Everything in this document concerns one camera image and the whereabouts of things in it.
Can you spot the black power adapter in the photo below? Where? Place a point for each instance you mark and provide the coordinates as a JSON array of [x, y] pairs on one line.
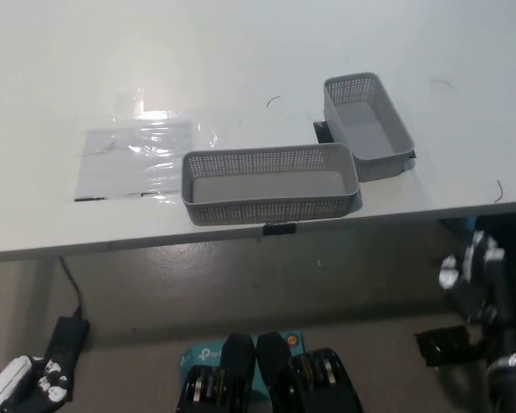
[[69, 335]]

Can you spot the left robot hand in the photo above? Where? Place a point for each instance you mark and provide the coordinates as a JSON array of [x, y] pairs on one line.
[[21, 387]]

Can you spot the long grey perforated basket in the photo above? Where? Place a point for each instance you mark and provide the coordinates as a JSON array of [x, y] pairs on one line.
[[264, 213]]

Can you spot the short grey perforated basket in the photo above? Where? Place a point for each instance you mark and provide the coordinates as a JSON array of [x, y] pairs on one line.
[[365, 129]]

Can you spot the teal tp-link box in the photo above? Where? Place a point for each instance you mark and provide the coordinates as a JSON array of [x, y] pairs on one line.
[[202, 352]]

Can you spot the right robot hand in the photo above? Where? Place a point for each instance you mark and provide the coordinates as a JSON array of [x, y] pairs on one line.
[[477, 275]]

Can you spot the blue object under desk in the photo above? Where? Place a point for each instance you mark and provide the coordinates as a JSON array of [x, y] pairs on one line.
[[469, 223]]

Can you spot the clear plastic sheet over paper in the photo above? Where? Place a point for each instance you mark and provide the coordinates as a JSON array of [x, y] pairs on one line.
[[133, 159]]

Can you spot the black tape strip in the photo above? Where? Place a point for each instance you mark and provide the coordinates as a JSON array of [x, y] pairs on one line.
[[279, 229]]

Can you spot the black floor socket plate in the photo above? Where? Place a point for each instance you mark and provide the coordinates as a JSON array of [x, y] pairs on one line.
[[445, 346]]

